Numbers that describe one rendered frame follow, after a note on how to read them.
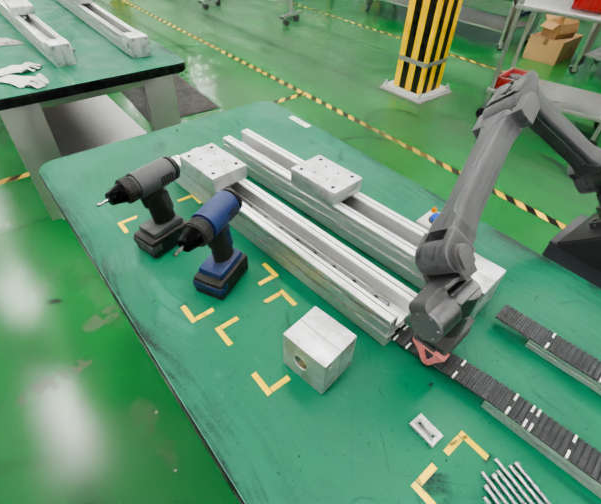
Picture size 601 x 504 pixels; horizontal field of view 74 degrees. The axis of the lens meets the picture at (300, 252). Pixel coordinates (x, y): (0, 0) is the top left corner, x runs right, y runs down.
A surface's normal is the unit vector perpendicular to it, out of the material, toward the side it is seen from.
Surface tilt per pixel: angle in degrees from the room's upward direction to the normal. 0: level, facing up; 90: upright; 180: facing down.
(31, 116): 90
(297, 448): 0
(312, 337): 0
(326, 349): 0
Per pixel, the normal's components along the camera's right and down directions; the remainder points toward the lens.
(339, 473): 0.04, -0.73
